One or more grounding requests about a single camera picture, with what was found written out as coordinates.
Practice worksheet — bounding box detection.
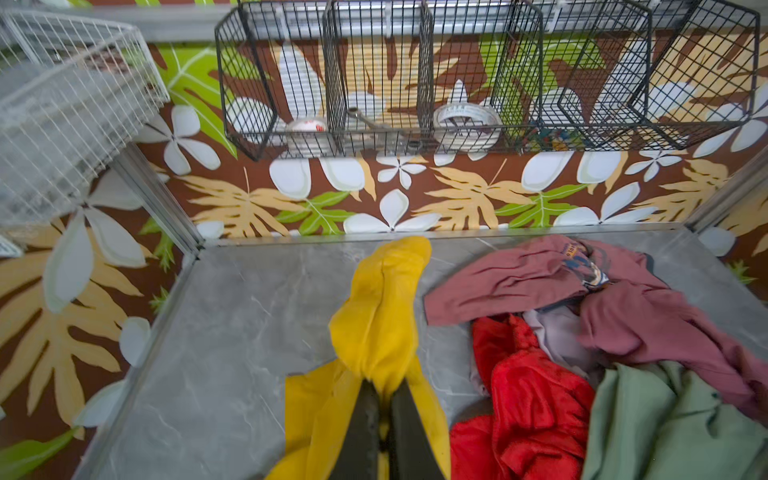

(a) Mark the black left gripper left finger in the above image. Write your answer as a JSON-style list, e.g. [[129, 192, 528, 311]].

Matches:
[[329, 380, 380, 480]]

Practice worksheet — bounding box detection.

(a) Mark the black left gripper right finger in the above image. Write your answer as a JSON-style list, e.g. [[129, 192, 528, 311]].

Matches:
[[387, 381, 445, 480]]

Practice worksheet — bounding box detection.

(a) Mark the yellow cloth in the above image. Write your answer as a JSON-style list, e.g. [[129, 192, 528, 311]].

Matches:
[[267, 236, 451, 479]]

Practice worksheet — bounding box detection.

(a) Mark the red cloth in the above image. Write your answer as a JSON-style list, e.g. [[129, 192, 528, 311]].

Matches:
[[450, 315, 595, 479]]

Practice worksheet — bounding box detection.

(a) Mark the pale lilac cloth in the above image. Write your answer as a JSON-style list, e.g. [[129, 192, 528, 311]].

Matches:
[[522, 306, 607, 387]]

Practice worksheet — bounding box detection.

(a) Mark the olive green cloth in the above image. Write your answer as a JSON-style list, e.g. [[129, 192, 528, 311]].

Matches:
[[582, 361, 767, 479]]

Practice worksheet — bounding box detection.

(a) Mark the maroon pink shirt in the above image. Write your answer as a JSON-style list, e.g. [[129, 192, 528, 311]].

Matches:
[[424, 235, 767, 422]]

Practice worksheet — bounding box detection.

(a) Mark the white tape roll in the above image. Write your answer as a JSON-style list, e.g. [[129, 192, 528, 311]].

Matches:
[[433, 102, 503, 153]]

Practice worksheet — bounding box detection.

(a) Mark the white ball in basket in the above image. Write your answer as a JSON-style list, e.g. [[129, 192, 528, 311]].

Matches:
[[286, 116, 328, 133]]

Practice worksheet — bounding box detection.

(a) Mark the black wire basket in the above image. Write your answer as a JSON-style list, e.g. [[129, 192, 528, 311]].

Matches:
[[214, 1, 767, 159]]

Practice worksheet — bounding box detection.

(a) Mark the white wire basket left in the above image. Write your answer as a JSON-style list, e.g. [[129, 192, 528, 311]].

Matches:
[[1, 8, 169, 226]]

